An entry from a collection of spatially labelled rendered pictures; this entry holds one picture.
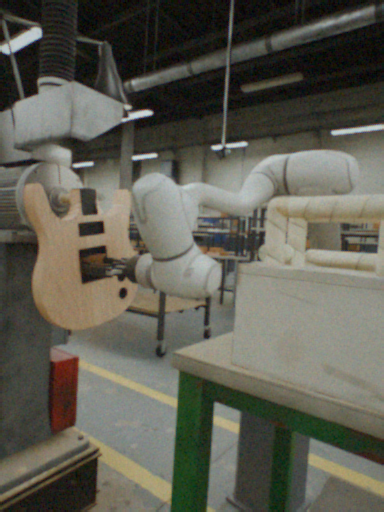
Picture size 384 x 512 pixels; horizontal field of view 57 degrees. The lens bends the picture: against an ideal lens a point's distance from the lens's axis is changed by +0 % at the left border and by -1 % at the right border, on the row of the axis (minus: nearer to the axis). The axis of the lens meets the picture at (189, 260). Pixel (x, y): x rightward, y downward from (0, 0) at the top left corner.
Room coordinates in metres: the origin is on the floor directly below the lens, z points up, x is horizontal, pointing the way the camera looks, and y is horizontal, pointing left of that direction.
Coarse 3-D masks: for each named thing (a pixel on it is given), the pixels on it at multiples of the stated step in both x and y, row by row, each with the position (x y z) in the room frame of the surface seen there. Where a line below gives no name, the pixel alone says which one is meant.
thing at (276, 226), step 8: (272, 208) 0.56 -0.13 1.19; (272, 216) 0.56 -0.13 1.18; (280, 216) 0.56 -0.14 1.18; (272, 224) 0.56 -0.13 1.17; (280, 224) 0.56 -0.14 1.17; (272, 232) 0.56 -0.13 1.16; (280, 232) 0.56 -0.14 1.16; (272, 240) 0.56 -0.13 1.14; (280, 240) 0.56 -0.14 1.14; (272, 248) 0.56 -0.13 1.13; (280, 248) 0.56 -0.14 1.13; (272, 256) 0.56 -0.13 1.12; (280, 256) 0.56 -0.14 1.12; (264, 264) 0.57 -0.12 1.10; (272, 264) 0.56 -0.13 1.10; (280, 264) 0.56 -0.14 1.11
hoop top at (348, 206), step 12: (276, 204) 0.56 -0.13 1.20; (288, 204) 0.54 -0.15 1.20; (300, 204) 0.53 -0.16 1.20; (312, 204) 0.52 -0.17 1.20; (324, 204) 0.51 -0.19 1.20; (336, 204) 0.50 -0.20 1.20; (348, 204) 0.49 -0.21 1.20; (360, 204) 0.48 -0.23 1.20; (372, 204) 0.47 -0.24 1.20; (288, 216) 0.55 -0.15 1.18; (300, 216) 0.54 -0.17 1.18; (312, 216) 0.53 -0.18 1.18; (324, 216) 0.52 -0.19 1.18; (336, 216) 0.50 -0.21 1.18; (348, 216) 0.49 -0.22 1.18; (360, 216) 0.48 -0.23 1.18; (372, 216) 0.47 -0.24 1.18
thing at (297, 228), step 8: (288, 224) 0.64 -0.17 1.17; (296, 224) 0.62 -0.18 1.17; (304, 224) 0.62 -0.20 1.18; (288, 232) 0.63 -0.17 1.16; (296, 232) 0.62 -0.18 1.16; (304, 232) 0.62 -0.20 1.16; (288, 240) 0.63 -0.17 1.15; (296, 240) 0.62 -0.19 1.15; (304, 240) 0.62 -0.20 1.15; (296, 248) 0.62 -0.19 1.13; (304, 248) 0.62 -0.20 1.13; (296, 256) 0.62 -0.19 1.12; (304, 256) 0.63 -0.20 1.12; (288, 264) 0.62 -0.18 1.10; (296, 264) 0.62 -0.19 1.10
